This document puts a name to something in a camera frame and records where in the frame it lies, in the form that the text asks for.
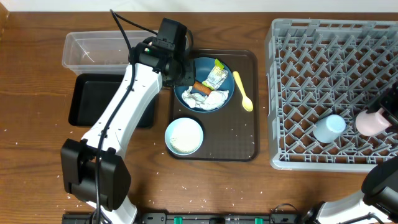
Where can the crumpled white tissue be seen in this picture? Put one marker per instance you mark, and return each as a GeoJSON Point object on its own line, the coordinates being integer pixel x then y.
{"type": "Point", "coordinates": [214, 100]}

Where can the black rectangular tray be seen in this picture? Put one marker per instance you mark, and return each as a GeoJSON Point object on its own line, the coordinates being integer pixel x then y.
{"type": "Point", "coordinates": [92, 94]}

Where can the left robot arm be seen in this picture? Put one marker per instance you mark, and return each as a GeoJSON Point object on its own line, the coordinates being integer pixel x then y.
{"type": "Point", "coordinates": [93, 168]}

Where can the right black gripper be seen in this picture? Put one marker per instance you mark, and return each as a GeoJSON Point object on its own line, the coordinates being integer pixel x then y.
{"type": "Point", "coordinates": [389, 101]}

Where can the light blue bowl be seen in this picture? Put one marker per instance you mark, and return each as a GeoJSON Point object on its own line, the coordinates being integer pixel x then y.
{"type": "Point", "coordinates": [171, 127]}

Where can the grey dishwasher rack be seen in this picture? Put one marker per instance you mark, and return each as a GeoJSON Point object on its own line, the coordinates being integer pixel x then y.
{"type": "Point", "coordinates": [316, 68]}

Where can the yellow plastic spoon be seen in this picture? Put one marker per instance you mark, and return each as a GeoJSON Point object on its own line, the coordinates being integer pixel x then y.
{"type": "Point", "coordinates": [246, 101]}

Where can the pink plastic cup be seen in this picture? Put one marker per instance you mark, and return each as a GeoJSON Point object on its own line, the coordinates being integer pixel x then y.
{"type": "Point", "coordinates": [369, 124]}

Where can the light blue plastic cup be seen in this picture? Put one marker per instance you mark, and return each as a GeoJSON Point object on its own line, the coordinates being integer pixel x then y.
{"type": "Point", "coordinates": [329, 128]}

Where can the clear plastic bin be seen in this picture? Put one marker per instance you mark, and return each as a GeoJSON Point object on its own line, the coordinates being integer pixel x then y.
{"type": "Point", "coordinates": [98, 52]}

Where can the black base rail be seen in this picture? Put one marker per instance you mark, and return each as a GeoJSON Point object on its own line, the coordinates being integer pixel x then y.
{"type": "Point", "coordinates": [162, 218]}

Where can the orange carrot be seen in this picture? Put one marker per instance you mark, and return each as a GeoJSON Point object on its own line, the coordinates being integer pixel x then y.
{"type": "Point", "coordinates": [202, 88]}

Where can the dark blue plate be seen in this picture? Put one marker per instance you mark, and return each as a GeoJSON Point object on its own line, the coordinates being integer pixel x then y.
{"type": "Point", "coordinates": [204, 66]}

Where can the white rice pile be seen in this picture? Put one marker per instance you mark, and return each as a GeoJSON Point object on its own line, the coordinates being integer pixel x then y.
{"type": "Point", "coordinates": [185, 138]}

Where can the silver green snack wrapper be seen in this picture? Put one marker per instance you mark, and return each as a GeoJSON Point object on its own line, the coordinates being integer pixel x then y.
{"type": "Point", "coordinates": [216, 77]}

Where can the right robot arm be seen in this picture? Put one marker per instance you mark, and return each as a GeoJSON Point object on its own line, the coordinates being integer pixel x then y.
{"type": "Point", "coordinates": [377, 199]}

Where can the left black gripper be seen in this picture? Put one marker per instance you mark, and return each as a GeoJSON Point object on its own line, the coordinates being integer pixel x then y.
{"type": "Point", "coordinates": [189, 73]}

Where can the brown serving tray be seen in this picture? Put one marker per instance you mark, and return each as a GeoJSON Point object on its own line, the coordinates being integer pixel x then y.
{"type": "Point", "coordinates": [230, 133]}

